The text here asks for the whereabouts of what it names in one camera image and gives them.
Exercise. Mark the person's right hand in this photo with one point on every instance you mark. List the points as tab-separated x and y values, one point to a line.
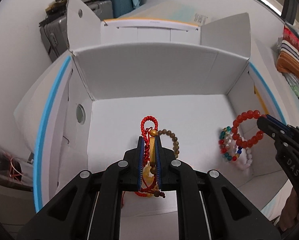
290	212

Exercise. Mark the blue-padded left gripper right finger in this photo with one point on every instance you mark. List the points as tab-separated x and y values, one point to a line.
209	206

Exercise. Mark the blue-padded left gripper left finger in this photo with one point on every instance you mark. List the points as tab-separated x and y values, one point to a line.
89	206

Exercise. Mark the red cord bracelet gold plate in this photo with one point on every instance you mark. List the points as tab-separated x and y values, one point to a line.
147	192

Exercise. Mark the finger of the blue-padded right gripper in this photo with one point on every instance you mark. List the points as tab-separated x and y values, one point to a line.
278	137
273	125

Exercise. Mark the striped orange pillow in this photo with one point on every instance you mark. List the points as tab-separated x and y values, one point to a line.
288	58

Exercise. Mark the open blue white cardboard box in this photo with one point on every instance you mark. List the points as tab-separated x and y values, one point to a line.
125	82

